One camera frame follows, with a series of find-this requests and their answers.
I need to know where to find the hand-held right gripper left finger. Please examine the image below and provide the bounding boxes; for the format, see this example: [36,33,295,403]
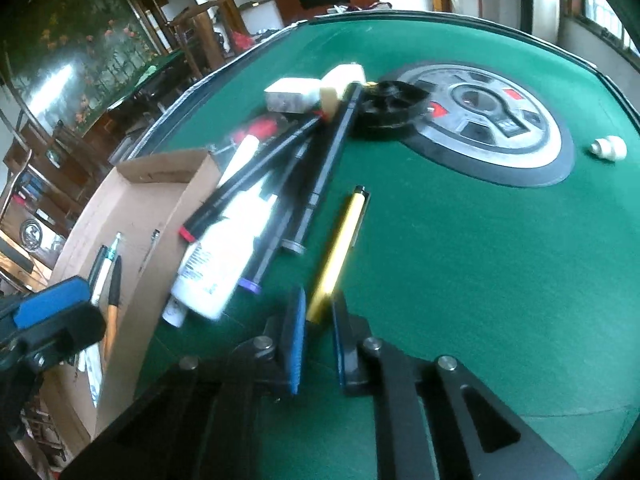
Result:
[60,285,307,480]

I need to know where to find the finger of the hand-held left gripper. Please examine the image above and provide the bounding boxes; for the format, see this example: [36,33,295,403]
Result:
[0,275,107,368]

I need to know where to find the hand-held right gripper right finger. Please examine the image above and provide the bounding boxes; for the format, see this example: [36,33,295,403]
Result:
[331,290,581,480]

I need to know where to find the gold pen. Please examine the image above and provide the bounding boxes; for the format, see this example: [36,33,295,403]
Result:
[306,186,371,324]

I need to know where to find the cardboard box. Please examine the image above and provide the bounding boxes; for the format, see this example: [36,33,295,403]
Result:
[42,149,223,441]

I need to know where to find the black and orange pen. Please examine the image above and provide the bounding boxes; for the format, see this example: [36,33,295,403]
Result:
[102,256,123,361]

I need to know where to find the white and green pen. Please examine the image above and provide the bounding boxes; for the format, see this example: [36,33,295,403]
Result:
[89,232,122,306]

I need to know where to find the round decorative plaque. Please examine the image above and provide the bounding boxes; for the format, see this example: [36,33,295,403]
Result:
[20,219,48,251]

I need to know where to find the black marker purple cap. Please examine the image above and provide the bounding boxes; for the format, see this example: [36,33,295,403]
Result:
[239,140,311,295]

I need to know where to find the large white bottle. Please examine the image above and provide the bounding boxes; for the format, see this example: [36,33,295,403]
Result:
[170,195,278,320]

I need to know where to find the thin dark pen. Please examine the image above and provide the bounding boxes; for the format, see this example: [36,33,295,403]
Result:
[140,230,161,273]

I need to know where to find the small white tube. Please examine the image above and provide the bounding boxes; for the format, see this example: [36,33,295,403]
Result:
[162,295,188,328]

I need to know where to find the dark wooden chairs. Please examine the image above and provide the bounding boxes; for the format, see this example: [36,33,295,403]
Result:
[0,120,111,241]

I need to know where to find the black marker red cap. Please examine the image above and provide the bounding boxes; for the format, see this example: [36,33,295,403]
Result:
[179,115,323,242]

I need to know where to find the long black rod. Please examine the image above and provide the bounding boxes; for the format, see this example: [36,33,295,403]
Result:
[281,82,364,256]

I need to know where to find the red tool in clear pack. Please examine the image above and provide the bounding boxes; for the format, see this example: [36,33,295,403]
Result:
[227,114,286,148]

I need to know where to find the white charger plug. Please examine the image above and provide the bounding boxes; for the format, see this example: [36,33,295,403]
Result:
[263,78,322,113]

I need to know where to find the black plastic reel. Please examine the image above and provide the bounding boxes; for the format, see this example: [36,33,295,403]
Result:
[356,80,432,136]

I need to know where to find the yellow and white block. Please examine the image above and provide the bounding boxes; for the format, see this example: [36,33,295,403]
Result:
[319,63,367,117]

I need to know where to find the green topped side table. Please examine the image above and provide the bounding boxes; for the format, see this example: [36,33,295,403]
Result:
[107,50,186,111]

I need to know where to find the round table control panel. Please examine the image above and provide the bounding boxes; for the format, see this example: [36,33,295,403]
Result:
[395,63,576,188]

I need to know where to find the small white bottle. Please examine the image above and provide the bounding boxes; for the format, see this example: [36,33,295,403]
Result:
[589,135,627,162]

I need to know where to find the window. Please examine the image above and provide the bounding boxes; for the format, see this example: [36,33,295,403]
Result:
[567,0,640,56]

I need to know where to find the large floral wall painting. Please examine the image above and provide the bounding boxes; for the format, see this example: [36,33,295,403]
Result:
[2,0,161,133]

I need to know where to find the wooden chair frame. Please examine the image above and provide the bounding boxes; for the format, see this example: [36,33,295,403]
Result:
[167,2,236,78]

